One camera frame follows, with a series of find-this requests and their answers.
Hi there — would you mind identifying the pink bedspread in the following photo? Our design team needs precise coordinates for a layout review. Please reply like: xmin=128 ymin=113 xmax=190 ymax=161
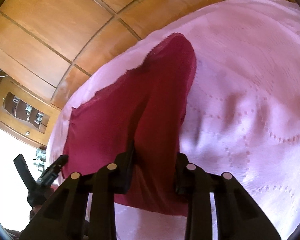
xmin=47 ymin=0 xmax=300 ymax=239

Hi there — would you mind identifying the wooden panelled wardrobe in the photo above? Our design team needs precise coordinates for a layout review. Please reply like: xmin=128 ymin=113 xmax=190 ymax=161
xmin=0 ymin=0 xmax=297 ymax=111

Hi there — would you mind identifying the dark red velvet garment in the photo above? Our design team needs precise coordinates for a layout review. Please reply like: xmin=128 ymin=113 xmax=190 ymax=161
xmin=62 ymin=33 xmax=196 ymax=216

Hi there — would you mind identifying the person's left hand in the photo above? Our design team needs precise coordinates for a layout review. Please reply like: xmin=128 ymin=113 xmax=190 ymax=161
xmin=5 ymin=205 xmax=42 ymax=240

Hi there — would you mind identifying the wooden shelf cabinet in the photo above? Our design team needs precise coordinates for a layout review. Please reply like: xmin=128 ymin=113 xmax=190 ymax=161
xmin=0 ymin=77 xmax=61 ymax=148

